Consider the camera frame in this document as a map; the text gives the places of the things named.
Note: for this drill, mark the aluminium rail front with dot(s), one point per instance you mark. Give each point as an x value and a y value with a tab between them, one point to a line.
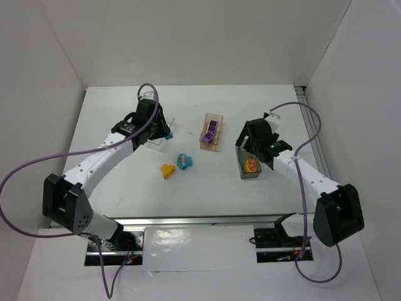
201	220

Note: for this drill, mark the purple small lego brick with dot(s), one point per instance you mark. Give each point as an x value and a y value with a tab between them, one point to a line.
208	137

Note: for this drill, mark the yellow lego brick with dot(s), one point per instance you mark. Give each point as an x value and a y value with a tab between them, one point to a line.
167	170

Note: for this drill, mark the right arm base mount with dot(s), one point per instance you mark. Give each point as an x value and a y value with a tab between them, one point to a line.
272	247

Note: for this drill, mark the purple rounded printed lego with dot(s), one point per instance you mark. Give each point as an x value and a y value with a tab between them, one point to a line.
212	126

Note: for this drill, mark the aluminium rail right side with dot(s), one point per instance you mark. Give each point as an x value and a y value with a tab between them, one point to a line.
316	141

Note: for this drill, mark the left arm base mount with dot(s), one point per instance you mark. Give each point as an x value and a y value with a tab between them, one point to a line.
128	248

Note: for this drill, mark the clear plastic container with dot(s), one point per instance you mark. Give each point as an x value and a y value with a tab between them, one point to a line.
160	145

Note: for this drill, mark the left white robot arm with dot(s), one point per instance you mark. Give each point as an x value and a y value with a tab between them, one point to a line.
66	197

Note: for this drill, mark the dark grey container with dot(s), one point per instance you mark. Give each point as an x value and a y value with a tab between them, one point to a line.
242	155

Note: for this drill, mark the yellow rounded lego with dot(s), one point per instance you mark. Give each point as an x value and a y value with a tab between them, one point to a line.
250	166

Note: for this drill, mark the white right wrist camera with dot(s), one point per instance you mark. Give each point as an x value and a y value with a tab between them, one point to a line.
273	120

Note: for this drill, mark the aluminium rail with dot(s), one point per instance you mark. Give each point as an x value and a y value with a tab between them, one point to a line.
201	220
316	141

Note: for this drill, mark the teal lego brick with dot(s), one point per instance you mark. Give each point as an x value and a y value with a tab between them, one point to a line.
169	136

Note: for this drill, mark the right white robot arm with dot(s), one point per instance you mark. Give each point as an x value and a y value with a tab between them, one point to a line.
338	212

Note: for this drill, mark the tan translucent container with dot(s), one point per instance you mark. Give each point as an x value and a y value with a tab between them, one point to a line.
214	145

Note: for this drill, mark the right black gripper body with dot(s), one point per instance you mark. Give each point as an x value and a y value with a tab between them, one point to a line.
243	138

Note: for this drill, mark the teal frog flower lego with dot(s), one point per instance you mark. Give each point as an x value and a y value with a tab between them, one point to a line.
184	162

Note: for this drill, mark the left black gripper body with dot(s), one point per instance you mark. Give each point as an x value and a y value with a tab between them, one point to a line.
161	126

